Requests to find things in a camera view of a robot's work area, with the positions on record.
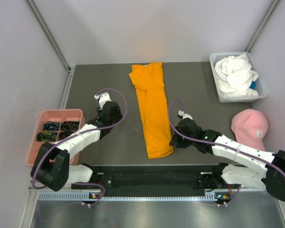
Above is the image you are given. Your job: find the aluminium frame post right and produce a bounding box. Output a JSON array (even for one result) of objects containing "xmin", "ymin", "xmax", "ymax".
[{"xmin": 245, "ymin": 0, "xmax": 282, "ymax": 52}]

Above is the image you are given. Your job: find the pink divided tray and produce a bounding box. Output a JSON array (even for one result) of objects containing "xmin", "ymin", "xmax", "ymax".
[{"xmin": 26, "ymin": 109, "xmax": 86, "ymax": 166}]

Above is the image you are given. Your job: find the yellow patterned rolled sock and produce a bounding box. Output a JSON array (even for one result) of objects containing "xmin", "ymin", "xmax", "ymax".
[{"xmin": 36, "ymin": 132, "xmax": 57, "ymax": 142}]

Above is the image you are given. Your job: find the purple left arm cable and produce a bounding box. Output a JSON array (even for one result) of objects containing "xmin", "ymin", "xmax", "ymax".
[{"xmin": 32, "ymin": 88, "xmax": 128, "ymax": 209}]

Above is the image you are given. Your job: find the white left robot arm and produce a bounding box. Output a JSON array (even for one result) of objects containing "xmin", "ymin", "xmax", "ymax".
[{"xmin": 30, "ymin": 101, "xmax": 123, "ymax": 191}]

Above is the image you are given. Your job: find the orange t shirt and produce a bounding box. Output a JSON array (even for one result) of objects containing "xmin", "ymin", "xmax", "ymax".
[{"xmin": 129, "ymin": 62, "xmax": 173, "ymax": 159}]

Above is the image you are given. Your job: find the dark rolled sock lower right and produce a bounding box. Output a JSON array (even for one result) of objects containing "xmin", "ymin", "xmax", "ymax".
[{"xmin": 58, "ymin": 131, "xmax": 74, "ymax": 140}]

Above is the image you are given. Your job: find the dark rolled sock upper left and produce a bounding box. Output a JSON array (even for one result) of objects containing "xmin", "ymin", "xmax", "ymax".
[{"xmin": 43, "ymin": 121, "xmax": 60, "ymax": 131}]

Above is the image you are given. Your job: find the aluminium frame post left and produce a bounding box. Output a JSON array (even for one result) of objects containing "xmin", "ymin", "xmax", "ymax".
[{"xmin": 25, "ymin": 0, "xmax": 71, "ymax": 72}]

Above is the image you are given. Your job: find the white crumpled t shirt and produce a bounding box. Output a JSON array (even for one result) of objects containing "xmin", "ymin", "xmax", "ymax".
[{"xmin": 214, "ymin": 53, "xmax": 258, "ymax": 97}]

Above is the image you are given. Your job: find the slotted grey cable duct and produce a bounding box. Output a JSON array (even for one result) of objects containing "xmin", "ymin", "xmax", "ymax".
[{"xmin": 38, "ymin": 190, "xmax": 228, "ymax": 202}]

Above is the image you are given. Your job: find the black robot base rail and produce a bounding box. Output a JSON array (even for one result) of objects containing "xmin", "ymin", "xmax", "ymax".
[{"xmin": 71, "ymin": 165, "xmax": 232, "ymax": 197}]

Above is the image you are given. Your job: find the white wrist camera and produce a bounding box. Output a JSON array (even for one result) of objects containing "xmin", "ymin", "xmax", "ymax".
[
  {"xmin": 178, "ymin": 110, "xmax": 193, "ymax": 120},
  {"xmin": 94, "ymin": 92, "xmax": 111, "ymax": 109}
]

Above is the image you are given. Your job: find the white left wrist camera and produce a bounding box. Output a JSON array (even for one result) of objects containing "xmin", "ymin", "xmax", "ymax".
[{"xmin": 94, "ymin": 92, "xmax": 111, "ymax": 109}]

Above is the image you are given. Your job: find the pink baseball cap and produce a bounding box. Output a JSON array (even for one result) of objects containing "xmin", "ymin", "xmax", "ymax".
[{"xmin": 231, "ymin": 109, "xmax": 268, "ymax": 151}]

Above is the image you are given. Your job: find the dark rolled sock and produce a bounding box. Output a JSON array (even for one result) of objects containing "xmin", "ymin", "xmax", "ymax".
[
  {"xmin": 43, "ymin": 121, "xmax": 60, "ymax": 131},
  {"xmin": 58, "ymin": 131, "xmax": 74, "ymax": 140},
  {"xmin": 61, "ymin": 121, "xmax": 80, "ymax": 131}
]

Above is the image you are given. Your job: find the aluminium frame post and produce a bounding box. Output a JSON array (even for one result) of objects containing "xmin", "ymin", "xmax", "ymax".
[
  {"xmin": 245, "ymin": 0, "xmax": 282, "ymax": 52},
  {"xmin": 25, "ymin": 0, "xmax": 71, "ymax": 72}
]

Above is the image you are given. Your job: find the white plastic basket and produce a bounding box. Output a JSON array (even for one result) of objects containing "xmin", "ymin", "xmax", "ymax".
[{"xmin": 209, "ymin": 51, "xmax": 267, "ymax": 103}]

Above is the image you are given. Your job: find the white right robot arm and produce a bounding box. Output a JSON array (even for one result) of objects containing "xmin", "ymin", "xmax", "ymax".
[{"xmin": 170, "ymin": 117, "xmax": 285, "ymax": 202}]

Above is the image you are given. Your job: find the dark rolled sock upper right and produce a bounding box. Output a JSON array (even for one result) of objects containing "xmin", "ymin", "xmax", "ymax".
[{"xmin": 61, "ymin": 121, "xmax": 80, "ymax": 131}]

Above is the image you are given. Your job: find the blue item in basket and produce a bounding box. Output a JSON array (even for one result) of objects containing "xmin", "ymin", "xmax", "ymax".
[{"xmin": 249, "ymin": 81, "xmax": 256, "ymax": 90}]

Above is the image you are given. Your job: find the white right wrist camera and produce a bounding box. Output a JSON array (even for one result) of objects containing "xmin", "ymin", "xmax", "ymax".
[{"xmin": 178, "ymin": 110, "xmax": 193, "ymax": 120}]

